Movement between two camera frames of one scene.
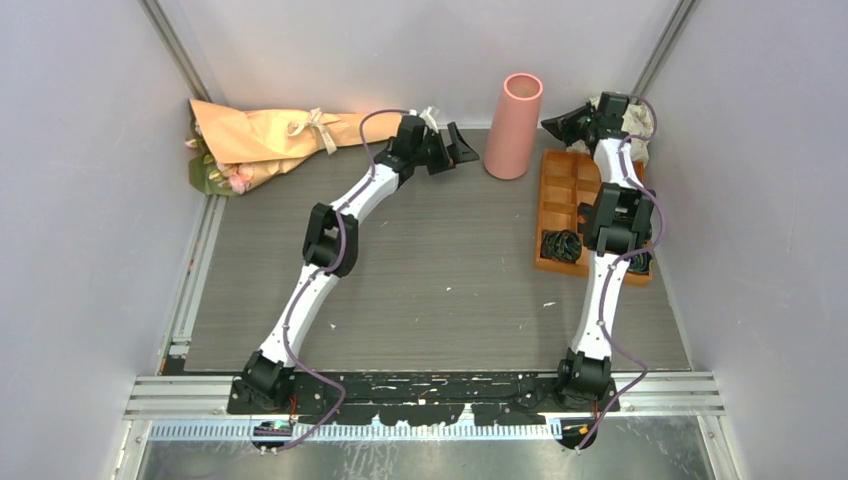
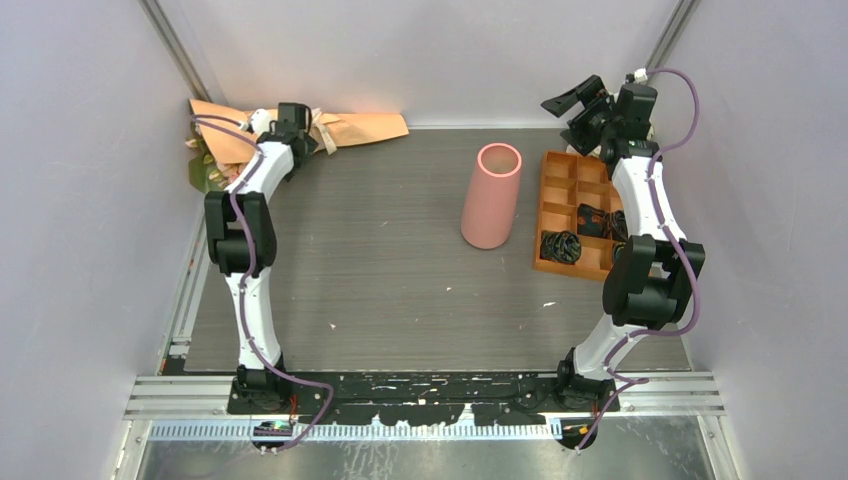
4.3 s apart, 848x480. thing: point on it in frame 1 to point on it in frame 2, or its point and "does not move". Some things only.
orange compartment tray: (570, 180) does not move
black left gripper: (459, 151) to (310, 143)
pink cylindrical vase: (509, 148) to (490, 203)
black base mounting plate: (425, 397) does not move
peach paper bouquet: (234, 151) does not move
